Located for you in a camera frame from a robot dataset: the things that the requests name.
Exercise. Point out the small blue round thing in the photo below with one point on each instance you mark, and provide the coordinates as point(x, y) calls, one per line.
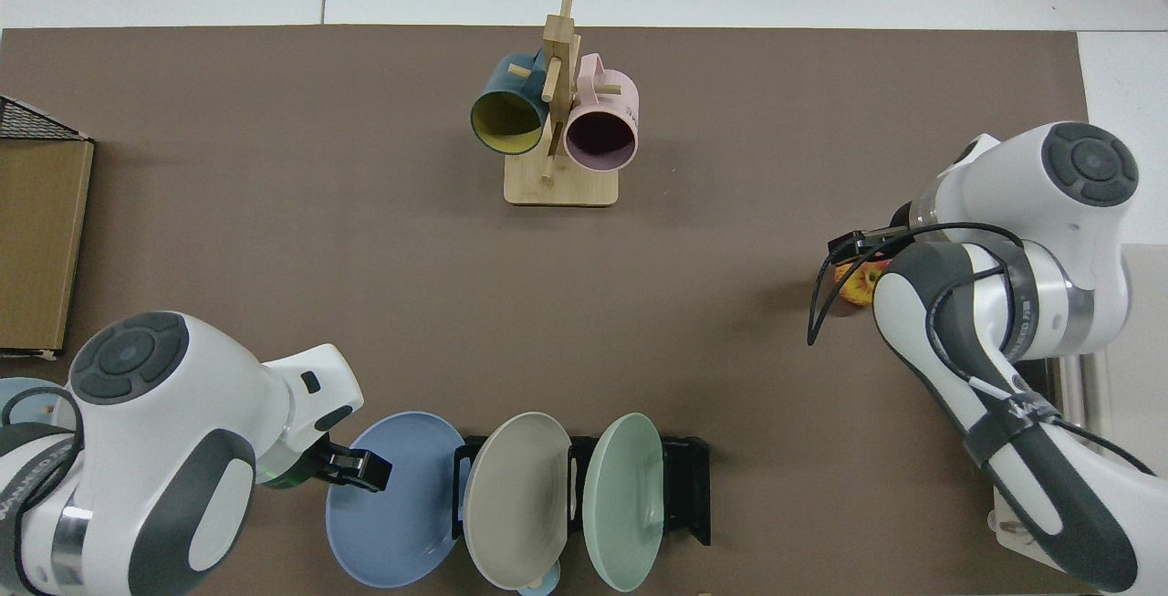
point(538, 585)

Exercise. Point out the black dish rack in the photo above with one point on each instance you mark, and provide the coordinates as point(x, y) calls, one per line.
point(689, 486)

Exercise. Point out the pale toaster oven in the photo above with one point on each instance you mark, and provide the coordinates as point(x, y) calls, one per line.
point(1145, 350)

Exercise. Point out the pink cup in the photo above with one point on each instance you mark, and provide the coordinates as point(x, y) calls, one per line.
point(602, 135)

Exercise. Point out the light blue plate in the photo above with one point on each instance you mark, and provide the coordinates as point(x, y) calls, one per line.
point(27, 406)

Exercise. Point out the brown table cloth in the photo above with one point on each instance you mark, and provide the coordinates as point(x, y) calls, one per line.
point(365, 258)

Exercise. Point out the beige plate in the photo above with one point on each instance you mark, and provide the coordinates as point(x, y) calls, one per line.
point(516, 505)

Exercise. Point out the pale green plate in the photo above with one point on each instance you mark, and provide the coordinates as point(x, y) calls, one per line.
point(620, 505)

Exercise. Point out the wooden cup stand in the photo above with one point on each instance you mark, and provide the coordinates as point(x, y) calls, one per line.
point(561, 185)

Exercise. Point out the dark teal cup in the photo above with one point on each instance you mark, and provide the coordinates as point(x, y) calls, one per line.
point(506, 121)

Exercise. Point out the red yellow apple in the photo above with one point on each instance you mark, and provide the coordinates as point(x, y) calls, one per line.
point(860, 286)

